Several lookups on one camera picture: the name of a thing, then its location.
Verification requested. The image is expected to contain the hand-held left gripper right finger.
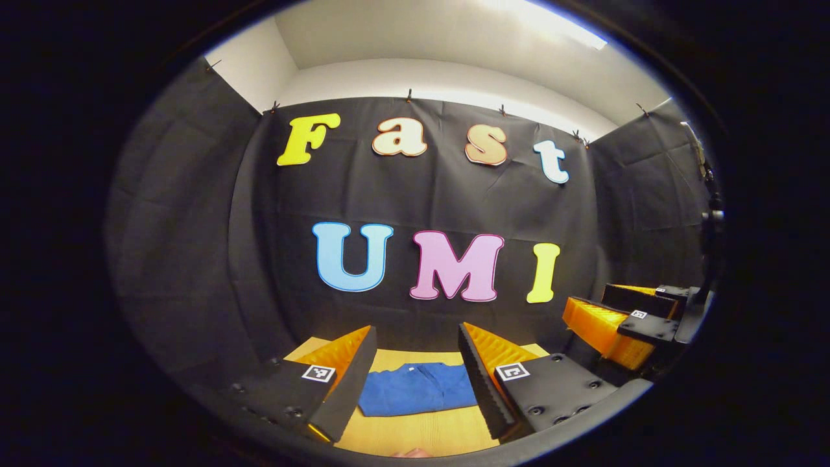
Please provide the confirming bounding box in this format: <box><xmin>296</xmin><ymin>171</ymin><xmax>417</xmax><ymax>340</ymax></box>
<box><xmin>458</xmin><ymin>322</ymin><xmax>620</xmax><ymax>442</ymax></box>

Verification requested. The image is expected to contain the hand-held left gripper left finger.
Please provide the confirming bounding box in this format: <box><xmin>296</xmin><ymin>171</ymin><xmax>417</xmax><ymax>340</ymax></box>
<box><xmin>195</xmin><ymin>324</ymin><xmax>379</xmax><ymax>444</ymax></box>

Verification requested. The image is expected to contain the blue corduroy shirt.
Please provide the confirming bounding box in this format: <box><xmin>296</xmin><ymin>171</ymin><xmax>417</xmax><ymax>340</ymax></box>
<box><xmin>358</xmin><ymin>362</ymin><xmax>479</xmax><ymax>418</ymax></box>

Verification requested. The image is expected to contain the black backdrop cloth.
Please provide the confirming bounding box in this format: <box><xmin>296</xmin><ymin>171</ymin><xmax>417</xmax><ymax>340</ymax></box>
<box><xmin>107</xmin><ymin>58</ymin><xmax>720</xmax><ymax>390</ymax></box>

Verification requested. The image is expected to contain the row of small cloth clips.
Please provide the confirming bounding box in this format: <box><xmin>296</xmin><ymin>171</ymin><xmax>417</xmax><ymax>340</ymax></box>
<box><xmin>204</xmin><ymin>58</ymin><xmax>650</xmax><ymax>149</ymax></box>

